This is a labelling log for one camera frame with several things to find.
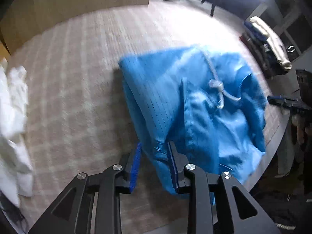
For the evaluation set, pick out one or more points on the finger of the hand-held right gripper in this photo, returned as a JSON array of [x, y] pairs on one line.
[[280, 100]]

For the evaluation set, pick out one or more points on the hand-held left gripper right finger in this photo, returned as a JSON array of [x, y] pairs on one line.
[[173, 173]]

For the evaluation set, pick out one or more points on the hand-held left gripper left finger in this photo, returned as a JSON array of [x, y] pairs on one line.
[[135, 170]]

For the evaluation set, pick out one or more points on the blue striped garment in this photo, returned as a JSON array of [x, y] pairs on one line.
[[158, 90]]

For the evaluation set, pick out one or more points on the person's right hand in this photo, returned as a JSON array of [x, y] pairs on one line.
[[300, 135]]

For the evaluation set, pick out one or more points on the cream knit cardigan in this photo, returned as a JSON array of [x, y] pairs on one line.
[[273, 41]]

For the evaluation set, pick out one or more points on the navy folded garment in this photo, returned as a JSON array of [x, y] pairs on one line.
[[256, 33]]

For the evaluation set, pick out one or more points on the white crumpled cloth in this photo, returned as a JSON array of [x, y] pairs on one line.
[[14, 126]]

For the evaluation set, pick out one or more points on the pine plank board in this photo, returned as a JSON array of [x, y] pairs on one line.
[[3, 50]]

